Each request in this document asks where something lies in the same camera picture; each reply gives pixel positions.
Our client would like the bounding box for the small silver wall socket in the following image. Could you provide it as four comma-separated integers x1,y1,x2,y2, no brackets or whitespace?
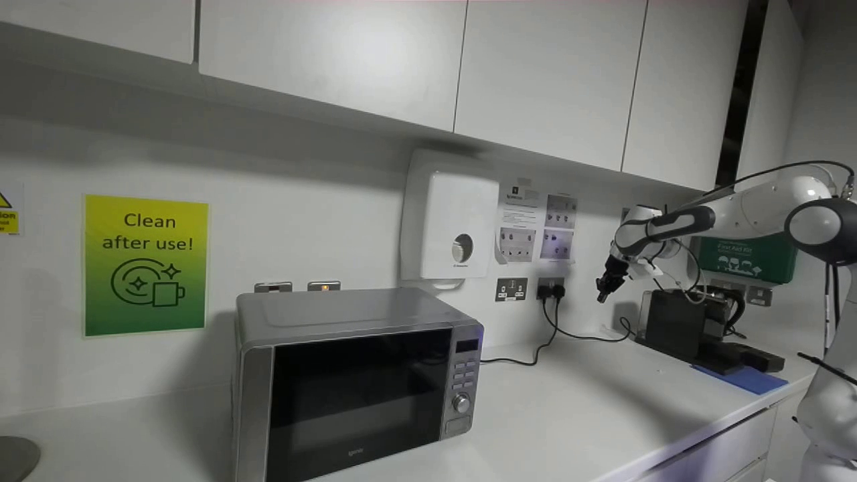
741,283,776,308

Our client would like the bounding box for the yellow warning sign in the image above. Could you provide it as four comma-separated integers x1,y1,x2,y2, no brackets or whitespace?
0,190,23,242

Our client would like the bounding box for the silver double wall socket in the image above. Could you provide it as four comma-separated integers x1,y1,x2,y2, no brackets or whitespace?
532,273,570,306

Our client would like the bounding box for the black microwave power cable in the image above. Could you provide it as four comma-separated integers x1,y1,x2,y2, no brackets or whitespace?
479,282,568,369

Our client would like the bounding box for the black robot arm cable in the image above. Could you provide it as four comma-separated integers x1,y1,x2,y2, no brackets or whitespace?
704,159,857,369

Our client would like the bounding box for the white upper cabinet door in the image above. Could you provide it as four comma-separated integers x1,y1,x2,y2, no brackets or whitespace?
453,0,647,174
195,0,469,136
0,0,200,68
622,0,749,192

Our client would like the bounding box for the black coffee machine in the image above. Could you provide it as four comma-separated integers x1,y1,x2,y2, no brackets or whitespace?
639,287,789,377

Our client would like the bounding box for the silver microwave oven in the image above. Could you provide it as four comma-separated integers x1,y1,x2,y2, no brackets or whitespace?
230,283,487,482

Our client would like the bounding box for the white instruction sheet with logo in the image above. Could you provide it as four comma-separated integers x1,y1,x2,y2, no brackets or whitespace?
496,176,540,269

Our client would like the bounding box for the blue cloth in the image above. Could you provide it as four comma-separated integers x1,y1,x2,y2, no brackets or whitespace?
688,358,793,399

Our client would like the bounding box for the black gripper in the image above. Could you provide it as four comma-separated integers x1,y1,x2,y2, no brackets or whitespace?
595,253,631,306

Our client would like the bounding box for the small grey wall plate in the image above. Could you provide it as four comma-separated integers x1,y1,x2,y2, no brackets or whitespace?
610,300,643,340

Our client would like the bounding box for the black coffee machine power cable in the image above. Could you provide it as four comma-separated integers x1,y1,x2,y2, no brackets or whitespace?
548,282,645,349

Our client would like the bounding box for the white base cabinet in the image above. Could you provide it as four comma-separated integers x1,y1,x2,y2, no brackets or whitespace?
605,384,812,482

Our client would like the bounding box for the green clean-after-use sign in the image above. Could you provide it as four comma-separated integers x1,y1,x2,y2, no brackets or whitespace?
84,192,215,340

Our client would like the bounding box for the silver wall switch plate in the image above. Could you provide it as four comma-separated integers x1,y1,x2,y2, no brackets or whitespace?
493,275,530,306

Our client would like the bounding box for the grey round dish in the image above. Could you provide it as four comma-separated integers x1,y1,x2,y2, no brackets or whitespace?
0,433,42,482

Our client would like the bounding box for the thin looped camera cable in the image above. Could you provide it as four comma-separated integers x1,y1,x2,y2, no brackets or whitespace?
654,239,710,304

